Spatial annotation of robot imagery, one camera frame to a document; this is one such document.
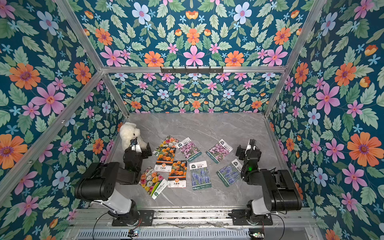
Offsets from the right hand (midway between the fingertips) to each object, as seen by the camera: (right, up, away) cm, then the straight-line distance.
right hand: (251, 146), depth 91 cm
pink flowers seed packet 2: (-20, -5, +7) cm, 21 cm away
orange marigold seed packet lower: (-46, -18, -5) cm, 50 cm away
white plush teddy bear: (-74, +9, -7) cm, 75 cm away
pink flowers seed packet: (-40, -3, +7) cm, 41 cm away
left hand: (-69, +2, +1) cm, 69 cm away
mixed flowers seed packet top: (-54, +1, +12) cm, 55 cm away
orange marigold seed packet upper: (-55, -8, +4) cm, 56 cm away
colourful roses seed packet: (-60, -21, -5) cm, 63 cm away
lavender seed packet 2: (-13, -16, -3) cm, 21 cm away
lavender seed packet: (-32, -18, -4) cm, 37 cm away
